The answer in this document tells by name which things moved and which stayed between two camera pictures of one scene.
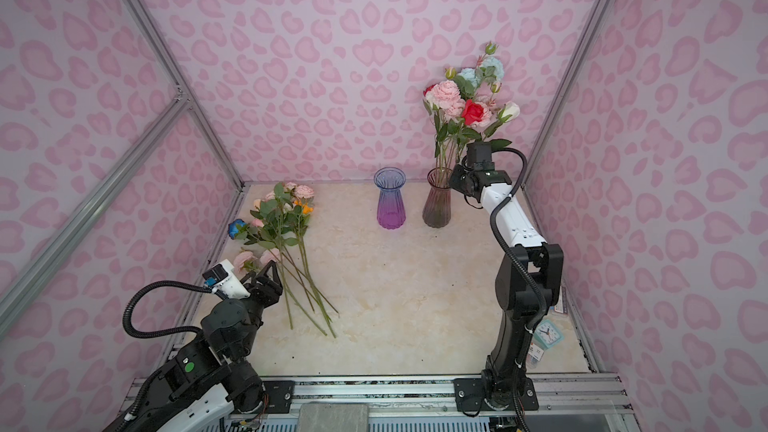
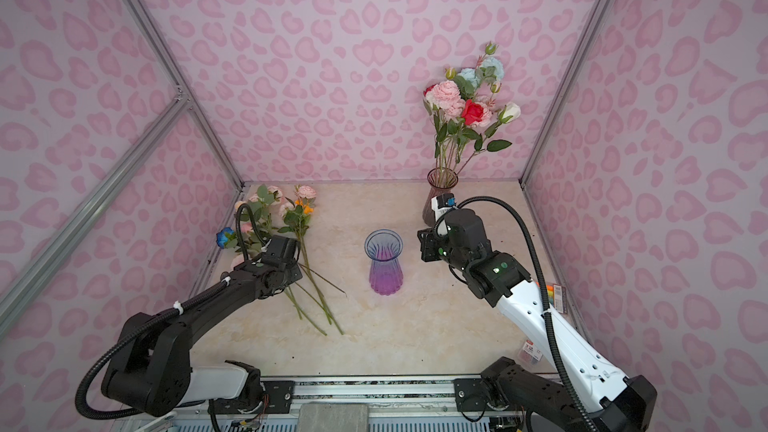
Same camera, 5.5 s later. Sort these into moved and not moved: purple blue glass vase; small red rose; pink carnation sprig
Moved: purple blue glass vase
Not moved: small red rose; pink carnation sprig
